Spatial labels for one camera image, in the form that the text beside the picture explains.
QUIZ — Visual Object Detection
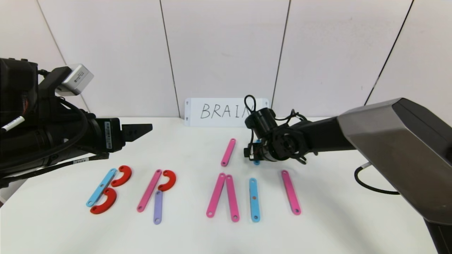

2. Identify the looped black camera cable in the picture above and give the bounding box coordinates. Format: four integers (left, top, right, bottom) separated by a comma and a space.
244, 94, 257, 141

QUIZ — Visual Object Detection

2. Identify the large red arc piece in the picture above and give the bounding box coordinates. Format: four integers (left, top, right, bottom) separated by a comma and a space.
90, 187, 117, 215

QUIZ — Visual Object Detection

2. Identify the short blue bar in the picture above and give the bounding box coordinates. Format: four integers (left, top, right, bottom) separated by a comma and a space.
253, 139, 262, 165

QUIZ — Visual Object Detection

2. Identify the long blue bar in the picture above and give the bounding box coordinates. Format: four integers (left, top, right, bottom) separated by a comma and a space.
249, 177, 261, 223
86, 168, 117, 207

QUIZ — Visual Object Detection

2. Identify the small red arc piece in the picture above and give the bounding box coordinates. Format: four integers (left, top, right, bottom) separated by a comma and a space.
157, 170, 177, 192

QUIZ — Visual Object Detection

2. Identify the short purple bar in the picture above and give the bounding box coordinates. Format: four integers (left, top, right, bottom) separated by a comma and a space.
153, 190, 163, 225

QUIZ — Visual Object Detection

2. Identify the pink bar with blue underside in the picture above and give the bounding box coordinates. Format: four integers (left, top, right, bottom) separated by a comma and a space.
221, 138, 236, 167

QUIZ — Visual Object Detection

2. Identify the long pink bar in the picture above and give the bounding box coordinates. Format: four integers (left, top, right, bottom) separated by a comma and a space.
206, 173, 226, 218
225, 174, 240, 223
137, 169, 163, 213

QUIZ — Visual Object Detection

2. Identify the medium red arc piece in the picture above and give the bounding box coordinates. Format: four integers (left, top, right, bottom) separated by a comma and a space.
111, 165, 132, 187

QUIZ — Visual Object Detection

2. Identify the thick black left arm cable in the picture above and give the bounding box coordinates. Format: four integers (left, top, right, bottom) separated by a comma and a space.
0, 97, 89, 170

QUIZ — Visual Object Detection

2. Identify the white BRAIN sign card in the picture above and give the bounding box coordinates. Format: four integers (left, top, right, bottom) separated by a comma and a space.
184, 98, 269, 127

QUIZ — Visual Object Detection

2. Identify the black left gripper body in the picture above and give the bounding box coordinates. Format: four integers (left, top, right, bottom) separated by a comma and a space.
79, 117, 126, 153

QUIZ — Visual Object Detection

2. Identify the hanging black right arm cable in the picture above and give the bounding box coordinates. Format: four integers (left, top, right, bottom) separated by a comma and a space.
354, 162, 400, 195

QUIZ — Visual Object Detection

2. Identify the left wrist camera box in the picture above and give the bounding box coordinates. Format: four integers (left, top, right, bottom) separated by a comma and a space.
55, 63, 95, 97

